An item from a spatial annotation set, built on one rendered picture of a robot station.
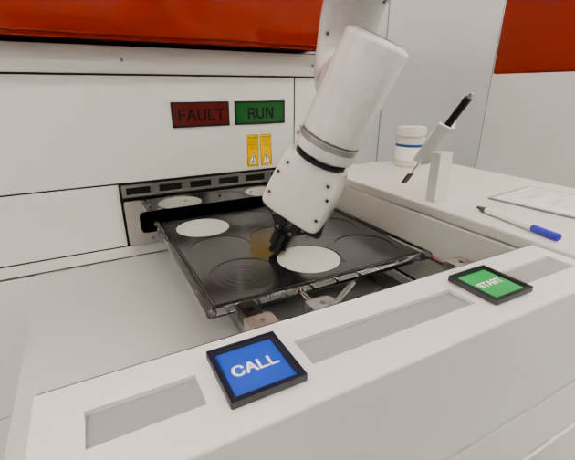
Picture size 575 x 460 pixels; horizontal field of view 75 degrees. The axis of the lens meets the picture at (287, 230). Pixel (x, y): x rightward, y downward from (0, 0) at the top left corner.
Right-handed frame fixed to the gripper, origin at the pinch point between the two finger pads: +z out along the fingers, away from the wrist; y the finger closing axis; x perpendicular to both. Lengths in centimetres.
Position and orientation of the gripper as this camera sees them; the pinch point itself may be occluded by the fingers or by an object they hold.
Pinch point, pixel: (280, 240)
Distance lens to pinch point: 60.4
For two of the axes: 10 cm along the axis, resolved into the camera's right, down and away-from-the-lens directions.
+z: -3.8, 7.8, 4.9
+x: 4.3, -3.2, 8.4
